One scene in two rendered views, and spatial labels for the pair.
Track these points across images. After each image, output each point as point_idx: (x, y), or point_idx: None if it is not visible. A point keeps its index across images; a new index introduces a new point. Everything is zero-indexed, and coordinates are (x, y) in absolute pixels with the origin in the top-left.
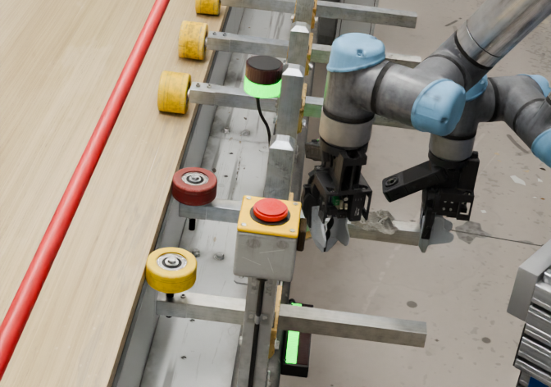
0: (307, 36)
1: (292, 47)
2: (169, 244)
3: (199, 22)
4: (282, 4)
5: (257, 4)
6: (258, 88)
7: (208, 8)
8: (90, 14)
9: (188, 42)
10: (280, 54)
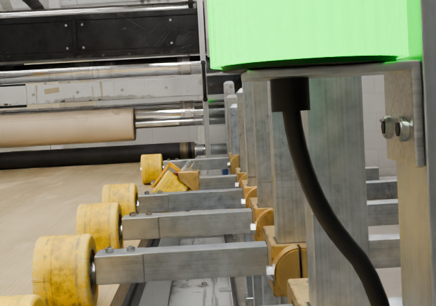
0: (358, 78)
1: (318, 123)
2: None
3: (76, 234)
4: (229, 219)
5: (187, 227)
6: None
7: (100, 246)
8: None
9: (52, 271)
10: (254, 267)
